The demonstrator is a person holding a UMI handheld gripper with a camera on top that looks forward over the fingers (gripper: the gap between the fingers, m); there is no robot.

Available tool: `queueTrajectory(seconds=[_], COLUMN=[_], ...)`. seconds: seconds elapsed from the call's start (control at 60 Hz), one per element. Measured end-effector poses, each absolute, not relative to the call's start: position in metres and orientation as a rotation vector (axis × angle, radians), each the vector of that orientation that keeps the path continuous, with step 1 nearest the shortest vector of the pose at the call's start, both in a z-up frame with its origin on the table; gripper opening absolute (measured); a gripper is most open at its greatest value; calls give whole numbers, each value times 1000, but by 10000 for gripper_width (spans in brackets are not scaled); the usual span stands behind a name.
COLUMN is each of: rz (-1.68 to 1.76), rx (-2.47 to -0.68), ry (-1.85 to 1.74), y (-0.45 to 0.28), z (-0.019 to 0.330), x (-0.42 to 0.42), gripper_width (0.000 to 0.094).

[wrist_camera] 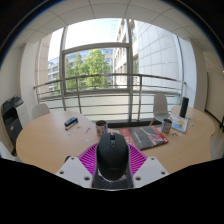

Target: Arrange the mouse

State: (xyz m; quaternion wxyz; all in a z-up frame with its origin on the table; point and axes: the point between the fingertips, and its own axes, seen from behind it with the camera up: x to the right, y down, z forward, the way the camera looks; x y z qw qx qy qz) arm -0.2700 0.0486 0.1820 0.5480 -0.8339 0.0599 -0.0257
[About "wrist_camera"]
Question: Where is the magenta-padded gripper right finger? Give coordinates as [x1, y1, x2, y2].
[128, 143, 169, 189]

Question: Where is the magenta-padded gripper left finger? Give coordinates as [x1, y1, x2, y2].
[55, 143, 99, 189]

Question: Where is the black computer mouse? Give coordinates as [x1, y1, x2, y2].
[96, 132, 130, 182]

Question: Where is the red and grey magazine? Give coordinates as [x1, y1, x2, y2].
[119, 125, 170, 151]

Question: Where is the black and blue stapler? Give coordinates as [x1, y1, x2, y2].
[63, 116, 79, 131]

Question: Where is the light blue booklet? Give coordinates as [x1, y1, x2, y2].
[168, 113, 190, 134]

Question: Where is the black cylinder speaker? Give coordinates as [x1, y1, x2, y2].
[179, 96, 190, 119]

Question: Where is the black office printer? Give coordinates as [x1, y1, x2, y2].
[0, 95, 25, 144]

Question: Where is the grey metal railing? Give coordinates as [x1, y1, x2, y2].
[33, 73, 186, 123]

